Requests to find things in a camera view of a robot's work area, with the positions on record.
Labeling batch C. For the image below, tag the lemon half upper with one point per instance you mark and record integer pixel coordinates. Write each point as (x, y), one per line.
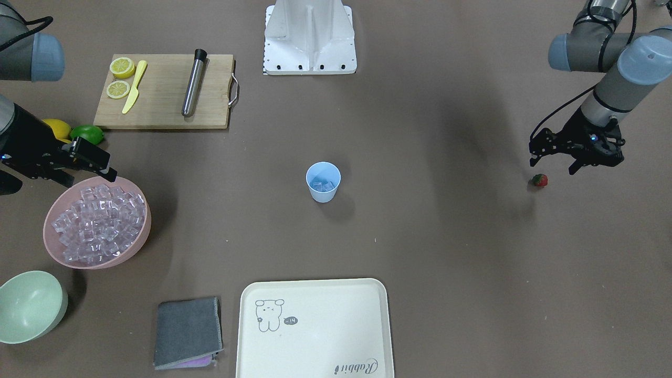
(122, 68)

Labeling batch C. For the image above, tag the cream rabbit tray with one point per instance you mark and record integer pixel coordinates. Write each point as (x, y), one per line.
(315, 328)

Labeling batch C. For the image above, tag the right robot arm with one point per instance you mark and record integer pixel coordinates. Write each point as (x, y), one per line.
(29, 54)

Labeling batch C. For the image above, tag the lemon slice lower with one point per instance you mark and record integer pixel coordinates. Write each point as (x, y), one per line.
(118, 89)

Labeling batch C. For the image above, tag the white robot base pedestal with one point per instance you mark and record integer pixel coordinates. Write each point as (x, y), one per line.
(309, 38)

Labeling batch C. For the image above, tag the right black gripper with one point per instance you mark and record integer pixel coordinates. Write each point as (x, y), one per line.
(27, 137)

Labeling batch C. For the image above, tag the yellow lemon upper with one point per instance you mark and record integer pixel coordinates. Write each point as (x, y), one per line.
(60, 129)

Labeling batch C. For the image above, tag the red strawberry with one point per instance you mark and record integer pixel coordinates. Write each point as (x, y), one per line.
(539, 180)

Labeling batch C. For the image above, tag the pink bowl of ice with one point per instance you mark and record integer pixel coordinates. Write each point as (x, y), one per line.
(97, 224)

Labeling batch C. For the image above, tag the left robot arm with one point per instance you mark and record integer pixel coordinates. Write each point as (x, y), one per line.
(632, 64)

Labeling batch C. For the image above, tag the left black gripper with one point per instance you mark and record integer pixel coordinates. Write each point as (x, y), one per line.
(574, 128)

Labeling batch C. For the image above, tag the steel muddler black cap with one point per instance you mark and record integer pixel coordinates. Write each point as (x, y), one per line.
(194, 83)

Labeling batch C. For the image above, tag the light blue plastic cup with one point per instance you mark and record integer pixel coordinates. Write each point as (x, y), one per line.
(324, 171)

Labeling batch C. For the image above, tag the yellow plastic knife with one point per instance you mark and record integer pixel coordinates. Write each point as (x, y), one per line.
(133, 94)

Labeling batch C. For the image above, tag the mint green bowl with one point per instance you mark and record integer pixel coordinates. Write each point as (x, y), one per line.
(32, 304)

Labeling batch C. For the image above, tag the green lime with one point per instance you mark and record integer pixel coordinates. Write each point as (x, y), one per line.
(90, 132)

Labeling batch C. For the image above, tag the grey folded cloth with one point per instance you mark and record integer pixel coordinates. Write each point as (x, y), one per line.
(188, 334)

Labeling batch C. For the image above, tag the wooden cutting board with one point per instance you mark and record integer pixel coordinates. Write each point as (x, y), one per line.
(161, 93)

